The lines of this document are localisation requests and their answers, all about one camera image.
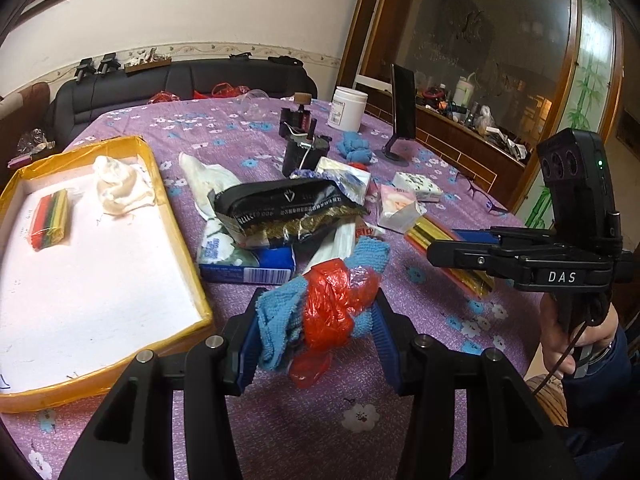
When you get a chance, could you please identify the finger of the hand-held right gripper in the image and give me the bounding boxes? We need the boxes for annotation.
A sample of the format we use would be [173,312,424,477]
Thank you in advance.
[427,239,526,281]
[452,227,556,247]

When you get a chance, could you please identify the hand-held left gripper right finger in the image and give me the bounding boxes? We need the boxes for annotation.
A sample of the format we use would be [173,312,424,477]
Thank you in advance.
[371,292,583,480]

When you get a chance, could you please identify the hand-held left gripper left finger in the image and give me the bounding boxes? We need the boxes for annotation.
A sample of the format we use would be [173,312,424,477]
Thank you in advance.
[57,287,268,480]

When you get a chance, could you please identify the gold foil packet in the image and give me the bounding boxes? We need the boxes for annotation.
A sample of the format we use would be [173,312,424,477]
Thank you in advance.
[404,216,496,301]

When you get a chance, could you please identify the blue and white tissue packet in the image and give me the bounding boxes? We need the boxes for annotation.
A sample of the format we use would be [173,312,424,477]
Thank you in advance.
[197,220,296,286]

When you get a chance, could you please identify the pink packet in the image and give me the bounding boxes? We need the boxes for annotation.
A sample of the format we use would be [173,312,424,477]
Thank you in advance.
[377,184,421,233]

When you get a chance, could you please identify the large blue towel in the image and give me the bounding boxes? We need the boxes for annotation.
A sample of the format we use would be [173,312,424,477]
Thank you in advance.
[257,237,391,373]

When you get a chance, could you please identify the white packet with red label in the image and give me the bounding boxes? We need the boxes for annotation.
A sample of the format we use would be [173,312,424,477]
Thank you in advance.
[305,222,386,281]

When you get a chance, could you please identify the black foil packet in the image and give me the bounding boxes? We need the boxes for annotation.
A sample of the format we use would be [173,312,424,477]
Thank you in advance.
[212,177,368,246]

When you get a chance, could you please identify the small blue towel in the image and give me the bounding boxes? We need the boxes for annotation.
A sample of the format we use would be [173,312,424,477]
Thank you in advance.
[336,131,375,166]

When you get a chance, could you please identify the yellow-edged white tray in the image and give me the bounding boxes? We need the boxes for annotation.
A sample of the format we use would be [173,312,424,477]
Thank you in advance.
[0,135,213,413]

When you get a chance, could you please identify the person's right forearm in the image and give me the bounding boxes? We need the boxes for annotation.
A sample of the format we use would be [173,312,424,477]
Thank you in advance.
[565,327,640,456]

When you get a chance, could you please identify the person's right hand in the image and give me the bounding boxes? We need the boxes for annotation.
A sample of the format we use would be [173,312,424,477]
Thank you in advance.
[540,294,621,376]

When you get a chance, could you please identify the eyeglasses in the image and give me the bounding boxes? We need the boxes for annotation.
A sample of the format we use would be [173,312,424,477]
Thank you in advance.
[454,171,510,217]

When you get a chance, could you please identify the white floral tissue packet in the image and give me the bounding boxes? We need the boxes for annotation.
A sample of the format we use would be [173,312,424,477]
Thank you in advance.
[392,171,444,203]

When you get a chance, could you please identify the wooden glass-front cabinet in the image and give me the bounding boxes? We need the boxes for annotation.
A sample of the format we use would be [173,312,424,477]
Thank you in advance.
[345,0,626,211]

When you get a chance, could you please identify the purple floral tablecloth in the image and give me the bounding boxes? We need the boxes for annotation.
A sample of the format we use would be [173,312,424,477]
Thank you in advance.
[10,97,543,480]

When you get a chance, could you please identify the bamboo print glass panel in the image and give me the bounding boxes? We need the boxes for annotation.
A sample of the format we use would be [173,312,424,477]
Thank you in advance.
[520,0,618,231]

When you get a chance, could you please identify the white plastic bottle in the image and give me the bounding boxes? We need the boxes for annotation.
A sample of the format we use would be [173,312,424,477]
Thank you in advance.
[451,76,476,109]

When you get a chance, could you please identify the white plastic jar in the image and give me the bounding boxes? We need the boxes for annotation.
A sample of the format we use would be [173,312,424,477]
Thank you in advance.
[327,86,369,132]

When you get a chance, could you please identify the black cylinder device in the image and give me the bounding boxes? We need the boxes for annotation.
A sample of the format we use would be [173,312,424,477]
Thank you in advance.
[281,135,331,177]

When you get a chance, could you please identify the cream cloth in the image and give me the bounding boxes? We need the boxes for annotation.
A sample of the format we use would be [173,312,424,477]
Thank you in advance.
[92,156,158,216]

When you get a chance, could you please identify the rainbow striped packet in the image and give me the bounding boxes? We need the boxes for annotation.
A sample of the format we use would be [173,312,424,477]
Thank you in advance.
[30,189,68,251]

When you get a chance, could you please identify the clear plastic cup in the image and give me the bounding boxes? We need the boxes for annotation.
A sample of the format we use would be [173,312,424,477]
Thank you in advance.
[239,89,271,122]

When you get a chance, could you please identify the black leather sofa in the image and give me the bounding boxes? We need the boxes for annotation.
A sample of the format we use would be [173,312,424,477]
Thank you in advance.
[51,57,319,143]

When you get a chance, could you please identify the clear plastic bag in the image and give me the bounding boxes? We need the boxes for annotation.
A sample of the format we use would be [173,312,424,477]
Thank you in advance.
[16,129,55,153]

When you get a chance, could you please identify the white carved ornament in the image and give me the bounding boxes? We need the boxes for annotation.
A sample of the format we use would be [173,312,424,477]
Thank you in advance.
[124,47,173,73]

